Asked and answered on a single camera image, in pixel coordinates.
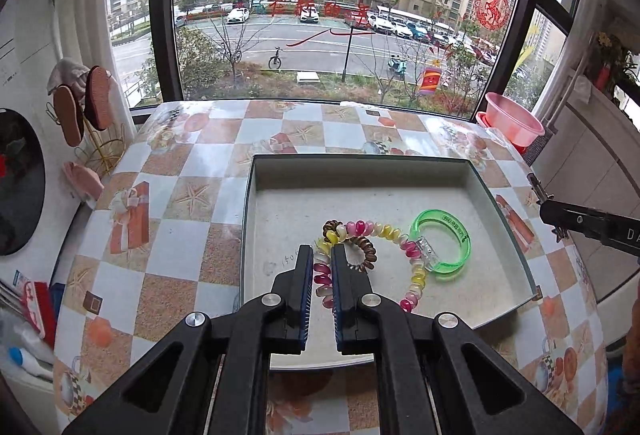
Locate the white washing machine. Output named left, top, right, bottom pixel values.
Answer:
left=0, top=105, right=101, bottom=296

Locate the pink plastic basin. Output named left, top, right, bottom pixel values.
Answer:
left=484, top=92, right=546, bottom=148

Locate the potted flower plant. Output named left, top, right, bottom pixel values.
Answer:
left=592, top=32, right=640, bottom=88

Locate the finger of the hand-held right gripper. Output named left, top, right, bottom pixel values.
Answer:
left=539, top=199, right=609, bottom=247

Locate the grey shallow tray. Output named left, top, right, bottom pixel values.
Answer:
left=239, top=154, right=543, bottom=371

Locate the pink yellow spiral hair tie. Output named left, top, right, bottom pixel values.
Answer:
left=312, top=221, right=427, bottom=313

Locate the grey cloth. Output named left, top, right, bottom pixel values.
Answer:
left=47, top=59, right=91, bottom=96

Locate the black window frame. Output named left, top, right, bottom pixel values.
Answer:
left=102, top=0, right=591, bottom=116

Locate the brown spiral hair tie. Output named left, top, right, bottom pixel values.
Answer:
left=322, top=220, right=376, bottom=273

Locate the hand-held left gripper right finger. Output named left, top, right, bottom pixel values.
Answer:
left=331, top=244, right=583, bottom=435

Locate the round red horse window decal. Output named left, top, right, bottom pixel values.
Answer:
left=474, top=0, right=511, bottom=28

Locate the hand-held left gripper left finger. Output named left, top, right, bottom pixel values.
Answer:
left=62, top=244, right=316, bottom=435

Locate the gold wire rack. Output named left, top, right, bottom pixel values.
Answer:
left=46, top=102, right=126, bottom=178

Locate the red plastic basin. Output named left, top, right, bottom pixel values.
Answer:
left=475, top=111, right=531, bottom=156

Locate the beige cabinet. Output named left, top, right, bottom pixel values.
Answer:
left=530, top=80, right=640, bottom=306

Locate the pink slippers pair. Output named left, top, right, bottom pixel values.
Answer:
left=62, top=161, right=105, bottom=202

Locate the white bottle with blue cap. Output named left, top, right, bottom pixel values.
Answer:
left=7, top=345, right=55, bottom=381

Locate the green translucent bracelet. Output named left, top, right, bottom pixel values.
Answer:
left=409, top=209, right=473, bottom=282

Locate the red packet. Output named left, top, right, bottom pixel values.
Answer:
left=14, top=271, right=58, bottom=351

